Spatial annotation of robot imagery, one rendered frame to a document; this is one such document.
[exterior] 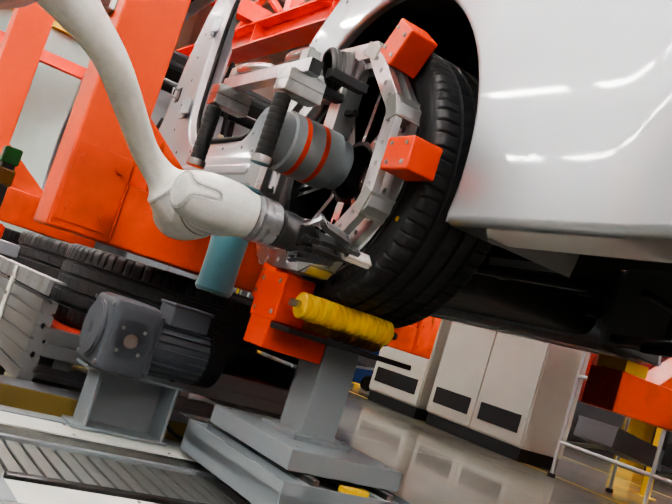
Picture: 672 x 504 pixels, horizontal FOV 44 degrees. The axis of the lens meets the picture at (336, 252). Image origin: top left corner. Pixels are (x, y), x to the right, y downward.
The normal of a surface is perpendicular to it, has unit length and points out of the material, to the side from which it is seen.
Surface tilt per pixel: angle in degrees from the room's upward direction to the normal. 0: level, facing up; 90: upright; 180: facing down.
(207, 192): 81
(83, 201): 90
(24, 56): 90
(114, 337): 90
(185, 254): 90
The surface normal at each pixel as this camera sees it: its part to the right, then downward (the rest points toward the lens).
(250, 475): -0.80, -0.31
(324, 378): 0.53, 0.07
